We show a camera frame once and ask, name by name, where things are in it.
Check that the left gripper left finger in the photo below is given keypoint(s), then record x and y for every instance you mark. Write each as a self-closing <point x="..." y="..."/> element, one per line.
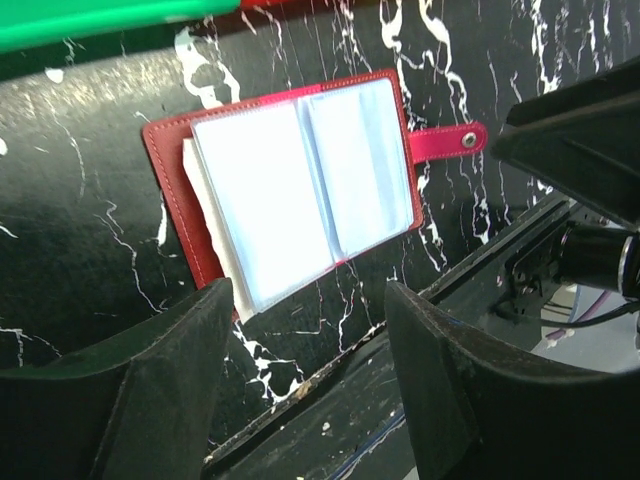
<point x="137" y="405"/>

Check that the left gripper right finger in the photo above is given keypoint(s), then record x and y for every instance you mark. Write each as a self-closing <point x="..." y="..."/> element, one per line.
<point x="479" y="408"/>

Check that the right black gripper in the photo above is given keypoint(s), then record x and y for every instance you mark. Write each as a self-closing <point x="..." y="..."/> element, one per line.
<point x="583" y="140"/>

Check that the red leather card holder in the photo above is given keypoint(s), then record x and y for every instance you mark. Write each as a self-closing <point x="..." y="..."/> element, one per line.
<point x="276" y="191"/>

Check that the red plastic bin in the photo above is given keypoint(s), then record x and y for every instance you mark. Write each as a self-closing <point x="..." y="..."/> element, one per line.
<point x="250" y="4"/>

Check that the green plastic bin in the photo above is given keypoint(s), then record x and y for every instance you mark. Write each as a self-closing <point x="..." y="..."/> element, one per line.
<point x="29" y="23"/>

